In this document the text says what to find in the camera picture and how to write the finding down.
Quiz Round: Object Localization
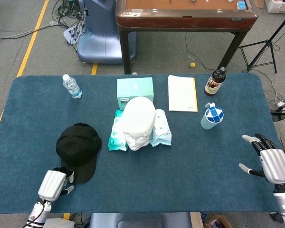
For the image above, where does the light blue plastic cup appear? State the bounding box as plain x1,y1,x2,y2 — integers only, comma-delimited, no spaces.
200,102,225,130

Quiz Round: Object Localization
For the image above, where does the white mannequin head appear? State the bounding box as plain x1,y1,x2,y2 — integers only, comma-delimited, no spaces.
122,96,156,151

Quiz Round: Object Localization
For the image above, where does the black baseball cap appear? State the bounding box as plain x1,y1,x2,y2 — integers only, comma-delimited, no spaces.
56,122,103,184

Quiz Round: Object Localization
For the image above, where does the grey blue robot chassis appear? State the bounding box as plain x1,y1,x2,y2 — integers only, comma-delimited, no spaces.
89,212,192,228

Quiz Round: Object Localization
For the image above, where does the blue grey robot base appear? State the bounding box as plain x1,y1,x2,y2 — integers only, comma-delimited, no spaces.
76,0,137,64

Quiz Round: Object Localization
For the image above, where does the light blue wet wipes pack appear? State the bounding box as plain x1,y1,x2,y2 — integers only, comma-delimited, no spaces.
149,108,172,147

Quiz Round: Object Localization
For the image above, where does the white storage bin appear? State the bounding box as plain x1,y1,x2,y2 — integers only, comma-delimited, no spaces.
265,0,285,14

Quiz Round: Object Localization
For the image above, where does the black tripod stand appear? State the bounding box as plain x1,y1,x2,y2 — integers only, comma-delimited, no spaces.
238,9,285,74

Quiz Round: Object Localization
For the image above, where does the grey floor cable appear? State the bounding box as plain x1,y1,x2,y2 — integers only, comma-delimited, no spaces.
0,21,60,43

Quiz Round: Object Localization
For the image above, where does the dark blue table mat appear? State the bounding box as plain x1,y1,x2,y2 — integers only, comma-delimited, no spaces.
0,73,285,214

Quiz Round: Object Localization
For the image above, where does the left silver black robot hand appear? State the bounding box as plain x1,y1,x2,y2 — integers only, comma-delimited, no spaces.
38,167,75,202

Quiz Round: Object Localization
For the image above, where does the white box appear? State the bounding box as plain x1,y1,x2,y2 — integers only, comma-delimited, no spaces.
44,218,76,228

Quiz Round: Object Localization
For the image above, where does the teal cardboard box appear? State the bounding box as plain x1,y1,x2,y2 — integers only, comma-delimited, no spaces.
116,77,154,110

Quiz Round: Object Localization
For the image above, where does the brown wooden table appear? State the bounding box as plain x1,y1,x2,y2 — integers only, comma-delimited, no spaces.
115,0,259,75

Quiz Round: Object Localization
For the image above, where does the blue white snake puzzle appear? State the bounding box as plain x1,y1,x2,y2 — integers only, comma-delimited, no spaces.
205,106,224,123

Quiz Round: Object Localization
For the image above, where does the white booklet with yellow edge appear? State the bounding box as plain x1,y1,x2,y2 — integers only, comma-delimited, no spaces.
168,75,199,113

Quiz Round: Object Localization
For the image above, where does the dark brown drink bottle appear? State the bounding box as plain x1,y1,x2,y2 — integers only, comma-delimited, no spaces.
203,66,227,97

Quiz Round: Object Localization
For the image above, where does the tangled black cable bundle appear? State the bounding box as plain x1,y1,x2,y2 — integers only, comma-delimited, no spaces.
52,0,90,46

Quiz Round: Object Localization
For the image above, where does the brown cardboard box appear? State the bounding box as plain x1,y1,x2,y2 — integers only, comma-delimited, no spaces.
203,213,234,228

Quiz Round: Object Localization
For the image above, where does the clear plastic water bottle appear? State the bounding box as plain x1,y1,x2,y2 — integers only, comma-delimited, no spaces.
62,74,83,99

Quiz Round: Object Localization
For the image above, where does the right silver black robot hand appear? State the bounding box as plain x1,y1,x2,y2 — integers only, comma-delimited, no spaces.
238,133,285,185

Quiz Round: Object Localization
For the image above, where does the green wet wipes pack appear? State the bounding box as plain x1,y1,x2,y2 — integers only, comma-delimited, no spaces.
108,109,128,152

